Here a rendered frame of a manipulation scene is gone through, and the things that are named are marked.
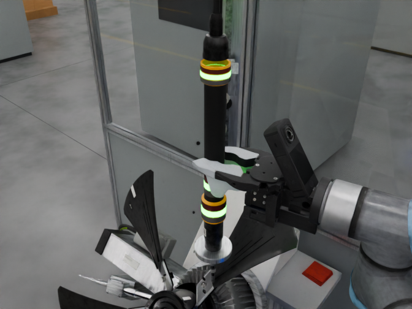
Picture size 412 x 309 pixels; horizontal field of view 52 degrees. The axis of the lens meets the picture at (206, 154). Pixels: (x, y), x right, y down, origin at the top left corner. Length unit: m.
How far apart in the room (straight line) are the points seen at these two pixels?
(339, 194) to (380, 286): 0.14
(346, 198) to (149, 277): 0.74
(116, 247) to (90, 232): 1.79
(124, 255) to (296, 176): 0.78
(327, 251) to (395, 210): 1.07
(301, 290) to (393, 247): 0.96
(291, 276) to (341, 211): 1.00
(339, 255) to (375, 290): 1.00
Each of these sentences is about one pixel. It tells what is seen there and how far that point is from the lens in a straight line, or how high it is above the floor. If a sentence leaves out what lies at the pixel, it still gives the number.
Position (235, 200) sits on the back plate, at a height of 1.26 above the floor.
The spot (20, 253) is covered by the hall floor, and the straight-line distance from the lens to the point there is 3.08.
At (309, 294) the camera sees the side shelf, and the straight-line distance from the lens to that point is 1.54.
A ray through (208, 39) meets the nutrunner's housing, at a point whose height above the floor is 1.85.
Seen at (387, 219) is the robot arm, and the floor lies 1.66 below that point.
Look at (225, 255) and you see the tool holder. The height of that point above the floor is 1.46.
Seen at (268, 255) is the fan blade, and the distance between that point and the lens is 0.88.
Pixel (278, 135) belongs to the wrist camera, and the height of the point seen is 1.74.
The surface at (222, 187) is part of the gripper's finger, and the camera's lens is 0.66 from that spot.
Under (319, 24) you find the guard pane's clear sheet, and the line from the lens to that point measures 1.32.
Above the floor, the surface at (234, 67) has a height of 1.58.
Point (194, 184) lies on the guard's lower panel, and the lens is 1.91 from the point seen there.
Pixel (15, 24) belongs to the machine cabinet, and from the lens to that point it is 6.52.
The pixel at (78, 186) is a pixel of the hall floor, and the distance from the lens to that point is 3.54.
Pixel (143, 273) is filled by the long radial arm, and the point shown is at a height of 1.11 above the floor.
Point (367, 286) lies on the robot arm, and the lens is 0.66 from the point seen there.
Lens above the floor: 2.02
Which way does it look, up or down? 32 degrees down
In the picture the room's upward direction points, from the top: straight up
